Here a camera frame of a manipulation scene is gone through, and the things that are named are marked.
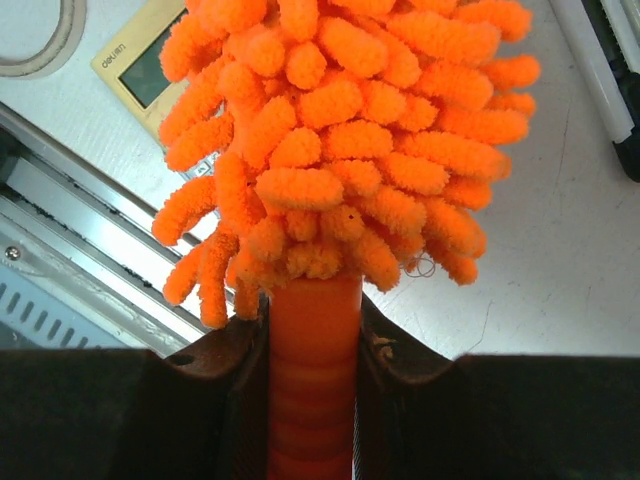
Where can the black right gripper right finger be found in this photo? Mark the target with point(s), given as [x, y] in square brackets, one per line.
[423, 416]

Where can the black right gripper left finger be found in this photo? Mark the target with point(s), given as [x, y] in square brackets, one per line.
[200, 413]

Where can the orange microfiber duster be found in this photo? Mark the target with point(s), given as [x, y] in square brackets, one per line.
[351, 138]

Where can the yellow grey calculator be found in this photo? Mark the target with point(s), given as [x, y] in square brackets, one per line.
[130, 65]

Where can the black silver stapler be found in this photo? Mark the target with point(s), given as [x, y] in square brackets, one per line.
[623, 16]

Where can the masking tape roll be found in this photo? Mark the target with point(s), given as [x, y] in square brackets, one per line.
[39, 37]

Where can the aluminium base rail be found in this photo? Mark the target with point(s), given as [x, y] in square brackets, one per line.
[79, 265]

